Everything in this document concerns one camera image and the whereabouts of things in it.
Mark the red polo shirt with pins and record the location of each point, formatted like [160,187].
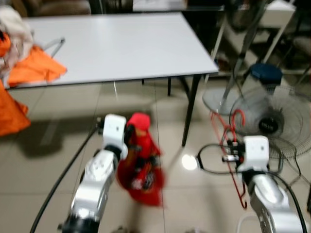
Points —
[146,179]

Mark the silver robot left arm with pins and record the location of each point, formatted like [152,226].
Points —
[95,184]

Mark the black cage fan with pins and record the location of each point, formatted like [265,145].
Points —
[269,124]

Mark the white table with black legs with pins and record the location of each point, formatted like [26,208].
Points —
[121,48]

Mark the orange cloth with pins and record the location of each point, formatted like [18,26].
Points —
[36,70]

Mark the white table with grey legs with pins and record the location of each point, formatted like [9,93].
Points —
[277,9]

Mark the brown leather chair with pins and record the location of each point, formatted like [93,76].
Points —
[58,6]

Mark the white crumpled garment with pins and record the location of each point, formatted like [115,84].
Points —
[14,34]

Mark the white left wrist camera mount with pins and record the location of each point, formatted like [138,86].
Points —
[115,131]

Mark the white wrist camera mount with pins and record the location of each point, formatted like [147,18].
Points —
[115,131]
[255,150]

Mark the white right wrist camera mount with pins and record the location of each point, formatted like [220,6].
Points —
[255,150]

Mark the grey pedestal fan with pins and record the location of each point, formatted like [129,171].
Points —
[218,99]

